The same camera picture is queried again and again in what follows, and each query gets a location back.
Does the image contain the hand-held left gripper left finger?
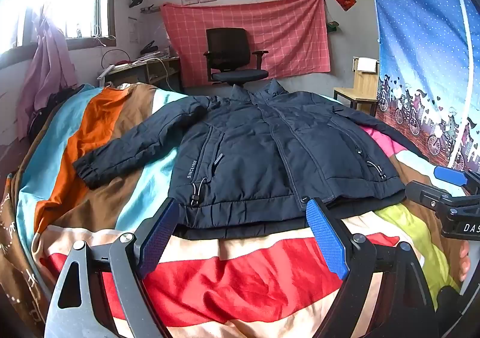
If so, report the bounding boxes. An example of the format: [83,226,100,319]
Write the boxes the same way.
[44,197,180,338]

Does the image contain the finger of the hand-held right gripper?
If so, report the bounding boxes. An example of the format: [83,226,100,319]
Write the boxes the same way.
[434,166,480,189]
[405,180,451,213]

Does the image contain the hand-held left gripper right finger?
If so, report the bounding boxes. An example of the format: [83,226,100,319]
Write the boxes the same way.
[305,197,437,338]

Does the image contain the navy padded jacket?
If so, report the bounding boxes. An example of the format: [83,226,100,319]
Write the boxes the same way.
[72,79,424,239]

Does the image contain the pile of dark clothes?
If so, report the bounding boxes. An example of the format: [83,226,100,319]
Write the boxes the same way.
[28,85,87,144]

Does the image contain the person's right hand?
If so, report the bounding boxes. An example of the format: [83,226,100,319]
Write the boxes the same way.
[458,240,472,283]

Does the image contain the colourful striped blanket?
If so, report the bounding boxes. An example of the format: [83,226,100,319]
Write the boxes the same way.
[0,83,480,338]

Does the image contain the wooden stool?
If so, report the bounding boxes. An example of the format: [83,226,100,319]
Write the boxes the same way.
[333,57,379,116]

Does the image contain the white paper roll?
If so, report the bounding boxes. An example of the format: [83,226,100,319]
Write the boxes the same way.
[356,57,379,73]

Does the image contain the blue printed curtain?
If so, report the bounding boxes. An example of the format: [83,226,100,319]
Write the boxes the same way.
[365,0,480,174]

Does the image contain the brown patterned blanket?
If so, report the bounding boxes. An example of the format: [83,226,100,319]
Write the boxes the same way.
[0,169,49,338]

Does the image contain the wooden desk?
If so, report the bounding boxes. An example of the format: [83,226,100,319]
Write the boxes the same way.
[98,55,181,93]

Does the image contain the black office chair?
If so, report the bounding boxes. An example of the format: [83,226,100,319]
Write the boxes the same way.
[203,28,270,87]

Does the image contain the pink hanging cloth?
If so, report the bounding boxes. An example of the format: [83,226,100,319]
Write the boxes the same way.
[17,4,79,140]

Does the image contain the white cable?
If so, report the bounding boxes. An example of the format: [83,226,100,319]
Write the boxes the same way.
[131,55,170,91]

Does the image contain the white wall paper sheet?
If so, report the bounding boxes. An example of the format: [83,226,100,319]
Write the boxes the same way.
[127,17,140,44]

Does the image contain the red checked wall cloth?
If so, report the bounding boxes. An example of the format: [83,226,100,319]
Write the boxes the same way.
[160,0,331,87]

